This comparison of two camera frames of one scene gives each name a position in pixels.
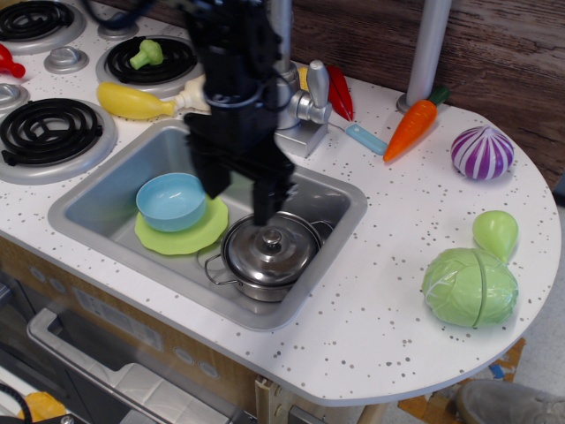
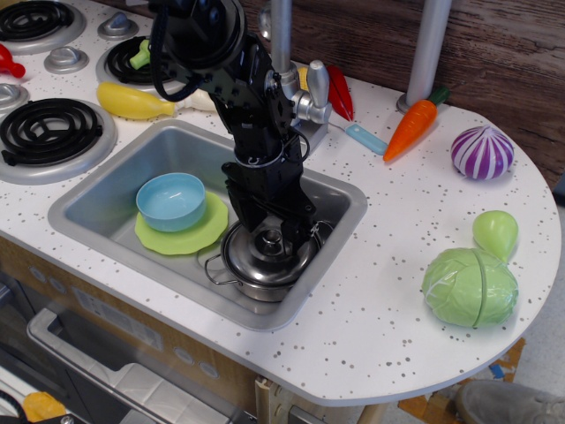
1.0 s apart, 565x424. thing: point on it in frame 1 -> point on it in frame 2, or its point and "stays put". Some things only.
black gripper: [243, 140] -> [276, 189]
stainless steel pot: [266, 260] stays put
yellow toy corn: [303, 77] stays put
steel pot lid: [272, 254] stays put
